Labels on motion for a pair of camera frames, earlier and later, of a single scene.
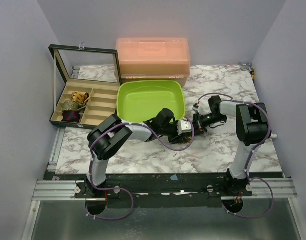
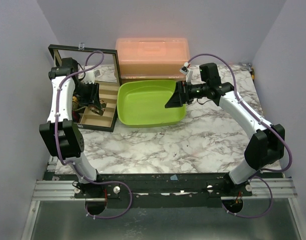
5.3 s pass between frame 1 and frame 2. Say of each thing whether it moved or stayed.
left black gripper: moved
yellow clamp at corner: stayed
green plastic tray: stayed
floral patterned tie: moved
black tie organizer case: stayed
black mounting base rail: stayed
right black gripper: moved
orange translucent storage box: stayed
